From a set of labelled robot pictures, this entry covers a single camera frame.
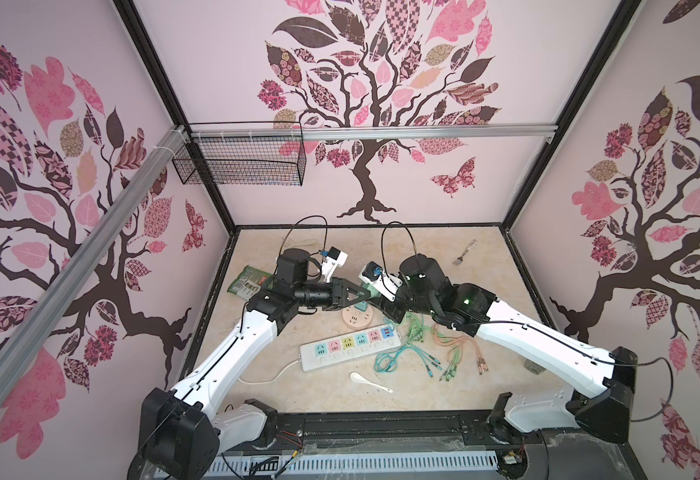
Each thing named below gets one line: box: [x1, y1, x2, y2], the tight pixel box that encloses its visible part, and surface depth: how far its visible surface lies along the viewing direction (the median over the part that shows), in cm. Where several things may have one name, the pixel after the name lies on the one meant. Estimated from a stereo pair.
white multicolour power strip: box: [299, 323, 401, 372], surface depth 87 cm
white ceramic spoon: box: [349, 372, 393, 393], surface depth 83 cm
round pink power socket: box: [341, 305, 374, 330], surface depth 94 cm
